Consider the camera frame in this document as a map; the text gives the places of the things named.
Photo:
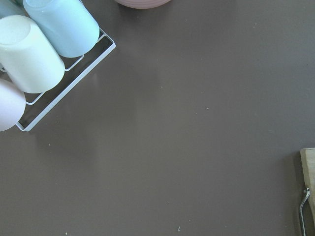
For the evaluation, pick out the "wooden cutting board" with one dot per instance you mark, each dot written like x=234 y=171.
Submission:
x=308 y=166

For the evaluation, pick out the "light blue plastic cup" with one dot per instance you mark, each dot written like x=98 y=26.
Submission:
x=67 y=24

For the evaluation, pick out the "white plastic cup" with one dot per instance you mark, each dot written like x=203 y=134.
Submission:
x=28 y=57

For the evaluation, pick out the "pink plastic cup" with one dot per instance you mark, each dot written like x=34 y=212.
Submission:
x=12 y=104

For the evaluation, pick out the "pink bowl with ice cubes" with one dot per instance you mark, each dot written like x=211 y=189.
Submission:
x=142 y=4

